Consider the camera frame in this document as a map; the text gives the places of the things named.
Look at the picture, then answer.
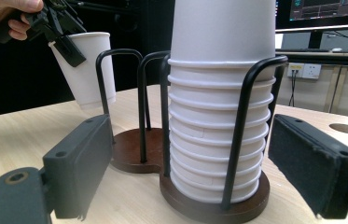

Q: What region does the black keyboard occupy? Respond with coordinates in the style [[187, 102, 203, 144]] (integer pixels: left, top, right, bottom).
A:
[[275, 48, 331, 53]]

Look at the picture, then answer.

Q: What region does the single white paper cup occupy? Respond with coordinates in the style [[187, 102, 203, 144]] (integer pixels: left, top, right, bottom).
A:
[[48, 31, 118, 111]]

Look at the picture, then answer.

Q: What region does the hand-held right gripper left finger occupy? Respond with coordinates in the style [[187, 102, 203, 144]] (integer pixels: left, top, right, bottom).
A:
[[42, 113, 114, 220]]

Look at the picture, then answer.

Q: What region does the black computer monitor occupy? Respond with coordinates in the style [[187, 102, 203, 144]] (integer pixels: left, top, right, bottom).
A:
[[275, 0, 348, 49]]

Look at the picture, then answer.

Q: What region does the stack of white paper cups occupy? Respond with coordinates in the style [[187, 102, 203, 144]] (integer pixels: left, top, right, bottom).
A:
[[166, 0, 278, 205]]

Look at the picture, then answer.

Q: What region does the black power cable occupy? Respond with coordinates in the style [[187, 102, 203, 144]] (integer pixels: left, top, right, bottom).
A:
[[288, 70, 298, 107]]

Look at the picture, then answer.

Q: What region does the dark-topped background desk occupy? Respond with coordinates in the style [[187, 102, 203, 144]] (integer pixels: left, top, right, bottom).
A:
[[275, 50, 348, 114]]

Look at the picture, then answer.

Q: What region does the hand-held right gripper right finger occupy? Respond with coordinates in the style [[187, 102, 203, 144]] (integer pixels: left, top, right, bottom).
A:
[[268, 113, 348, 219]]

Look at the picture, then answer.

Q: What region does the white wall socket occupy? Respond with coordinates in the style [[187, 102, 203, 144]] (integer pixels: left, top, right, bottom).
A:
[[286, 63, 322, 80]]

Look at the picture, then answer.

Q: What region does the black wire cup holder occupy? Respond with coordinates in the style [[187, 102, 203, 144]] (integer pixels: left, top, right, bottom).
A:
[[95, 48, 289, 224]]

